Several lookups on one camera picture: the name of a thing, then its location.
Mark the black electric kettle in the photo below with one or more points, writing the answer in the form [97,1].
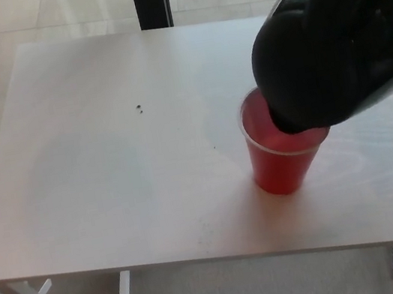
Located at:
[283,74]

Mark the red plastic cup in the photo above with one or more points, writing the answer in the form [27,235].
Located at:
[280,170]

